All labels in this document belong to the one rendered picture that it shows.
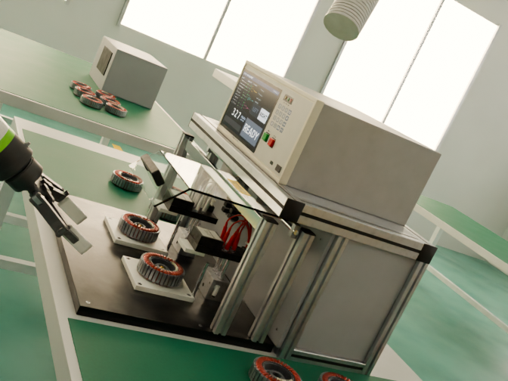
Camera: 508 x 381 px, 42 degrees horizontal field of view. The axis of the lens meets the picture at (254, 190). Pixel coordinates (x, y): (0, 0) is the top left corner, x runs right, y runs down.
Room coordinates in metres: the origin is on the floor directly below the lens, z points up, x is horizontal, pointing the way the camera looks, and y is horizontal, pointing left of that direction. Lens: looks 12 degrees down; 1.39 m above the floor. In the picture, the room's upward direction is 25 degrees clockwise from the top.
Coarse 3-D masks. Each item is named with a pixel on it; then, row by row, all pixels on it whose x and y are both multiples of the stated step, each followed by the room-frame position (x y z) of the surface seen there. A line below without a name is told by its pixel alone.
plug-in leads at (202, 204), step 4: (196, 192) 1.80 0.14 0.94; (196, 196) 1.80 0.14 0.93; (204, 196) 1.77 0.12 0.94; (196, 200) 1.78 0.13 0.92; (200, 200) 1.76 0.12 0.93; (204, 200) 1.80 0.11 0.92; (208, 200) 1.78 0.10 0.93; (212, 200) 1.81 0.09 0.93; (196, 204) 1.78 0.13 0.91; (200, 204) 1.76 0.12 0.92; (204, 204) 1.80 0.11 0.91; (208, 204) 1.78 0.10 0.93; (212, 204) 1.82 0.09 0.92; (196, 208) 1.76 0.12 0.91; (200, 208) 1.80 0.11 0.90; (204, 208) 1.78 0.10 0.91; (208, 208) 1.81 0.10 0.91; (212, 208) 1.81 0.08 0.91
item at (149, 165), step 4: (144, 156) 1.41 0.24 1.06; (148, 156) 1.40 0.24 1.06; (144, 160) 1.39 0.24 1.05; (148, 160) 1.38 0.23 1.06; (152, 160) 1.38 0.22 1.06; (144, 164) 1.38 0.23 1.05; (148, 164) 1.37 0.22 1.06; (152, 164) 1.36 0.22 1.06; (148, 168) 1.35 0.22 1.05; (152, 168) 1.34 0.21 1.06; (156, 168) 1.34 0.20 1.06; (152, 172) 1.32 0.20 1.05; (156, 172) 1.33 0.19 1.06; (160, 172) 1.33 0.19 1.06; (152, 176) 1.33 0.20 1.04; (156, 176) 1.33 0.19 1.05; (160, 176) 1.33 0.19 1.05; (156, 180) 1.33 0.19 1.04; (160, 180) 1.33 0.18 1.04; (156, 184) 1.33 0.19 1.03; (160, 184) 1.34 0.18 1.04
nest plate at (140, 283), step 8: (128, 264) 1.50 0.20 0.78; (136, 264) 1.52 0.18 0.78; (128, 272) 1.47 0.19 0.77; (136, 272) 1.47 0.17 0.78; (136, 280) 1.43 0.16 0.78; (144, 280) 1.45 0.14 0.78; (136, 288) 1.41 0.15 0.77; (144, 288) 1.42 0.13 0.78; (152, 288) 1.43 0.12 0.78; (160, 288) 1.45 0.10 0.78; (168, 288) 1.47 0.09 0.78; (176, 288) 1.49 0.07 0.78; (184, 288) 1.51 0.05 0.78; (168, 296) 1.45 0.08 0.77; (176, 296) 1.46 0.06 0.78; (184, 296) 1.47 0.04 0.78; (192, 296) 1.48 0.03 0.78
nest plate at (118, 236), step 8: (112, 224) 1.71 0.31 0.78; (112, 232) 1.66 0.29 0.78; (120, 232) 1.68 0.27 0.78; (120, 240) 1.62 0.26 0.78; (128, 240) 1.64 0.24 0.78; (136, 240) 1.67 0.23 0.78; (160, 240) 1.75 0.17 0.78; (136, 248) 1.65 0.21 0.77; (144, 248) 1.66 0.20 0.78; (152, 248) 1.67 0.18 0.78; (160, 248) 1.70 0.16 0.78
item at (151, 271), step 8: (144, 256) 1.49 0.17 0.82; (152, 256) 1.52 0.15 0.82; (160, 256) 1.54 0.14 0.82; (144, 264) 1.47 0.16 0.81; (152, 264) 1.47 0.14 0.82; (160, 264) 1.52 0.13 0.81; (168, 264) 1.54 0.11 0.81; (176, 264) 1.54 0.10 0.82; (144, 272) 1.46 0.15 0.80; (152, 272) 1.45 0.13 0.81; (160, 272) 1.45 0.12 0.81; (168, 272) 1.46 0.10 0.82; (176, 272) 1.48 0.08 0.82; (184, 272) 1.52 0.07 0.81; (152, 280) 1.45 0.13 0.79; (160, 280) 1.46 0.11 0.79; (168, 280) 1.46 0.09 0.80; (176, 280) 1.48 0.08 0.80
